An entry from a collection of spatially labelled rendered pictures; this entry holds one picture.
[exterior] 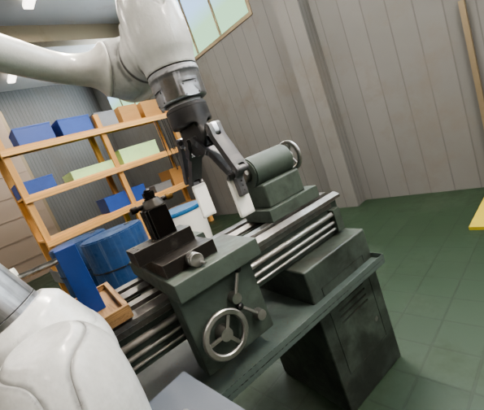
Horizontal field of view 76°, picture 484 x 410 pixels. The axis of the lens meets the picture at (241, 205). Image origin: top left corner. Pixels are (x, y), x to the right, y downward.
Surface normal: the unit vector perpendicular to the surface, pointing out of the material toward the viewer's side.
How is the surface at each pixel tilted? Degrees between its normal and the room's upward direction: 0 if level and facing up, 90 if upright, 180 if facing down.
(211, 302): 90
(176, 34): 96
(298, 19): 90
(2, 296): 81
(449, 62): 90
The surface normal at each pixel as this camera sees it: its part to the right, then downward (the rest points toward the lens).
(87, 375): 0.64, -0.47
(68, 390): 0.47, -0.38
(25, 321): 0.17, -0.59
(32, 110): 0.65, -0.09
